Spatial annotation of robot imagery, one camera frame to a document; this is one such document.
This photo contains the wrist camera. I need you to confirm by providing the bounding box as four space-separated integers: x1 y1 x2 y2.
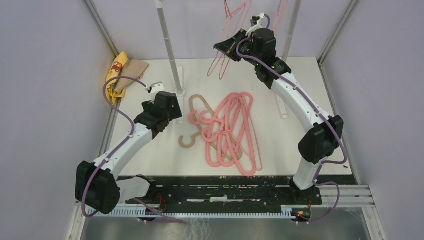
248 12 268 33
145 82 165 101

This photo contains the yellow printed cloth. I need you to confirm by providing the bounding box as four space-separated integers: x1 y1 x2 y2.
104 52 129 105

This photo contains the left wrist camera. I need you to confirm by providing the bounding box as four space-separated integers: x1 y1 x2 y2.
145 82 165 101

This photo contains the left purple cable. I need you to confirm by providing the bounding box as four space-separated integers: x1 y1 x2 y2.
80 76 185 224

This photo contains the beige cloth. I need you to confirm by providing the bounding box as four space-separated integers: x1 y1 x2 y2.
113 59 149 94

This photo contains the left rack pole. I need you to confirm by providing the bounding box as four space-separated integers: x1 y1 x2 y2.
154 0 182 93

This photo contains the right rack pole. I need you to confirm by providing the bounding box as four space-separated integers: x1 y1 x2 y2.
282 0 302 62

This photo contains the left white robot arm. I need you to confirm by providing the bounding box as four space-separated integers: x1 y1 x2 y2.
75 91 182 214

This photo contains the beige plastic hanger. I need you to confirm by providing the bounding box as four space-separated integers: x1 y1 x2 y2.
178 94 244 163

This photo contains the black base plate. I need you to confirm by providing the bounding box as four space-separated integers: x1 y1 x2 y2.
140 175 324 214

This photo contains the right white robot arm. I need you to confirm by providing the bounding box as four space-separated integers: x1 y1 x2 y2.
213 28 347 204

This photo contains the white cable duct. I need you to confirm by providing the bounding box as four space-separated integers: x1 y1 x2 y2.
94 205 295 220

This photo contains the rack pole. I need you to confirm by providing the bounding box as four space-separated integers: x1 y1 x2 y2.
154 0 182 93
282 0 302 62

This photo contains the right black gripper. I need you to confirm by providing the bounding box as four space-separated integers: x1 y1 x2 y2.
216 28 262 67

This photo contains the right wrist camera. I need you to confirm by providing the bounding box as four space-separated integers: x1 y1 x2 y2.
248 12 268 33

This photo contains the right rack foot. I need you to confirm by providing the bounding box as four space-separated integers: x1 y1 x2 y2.
274 93 289 119

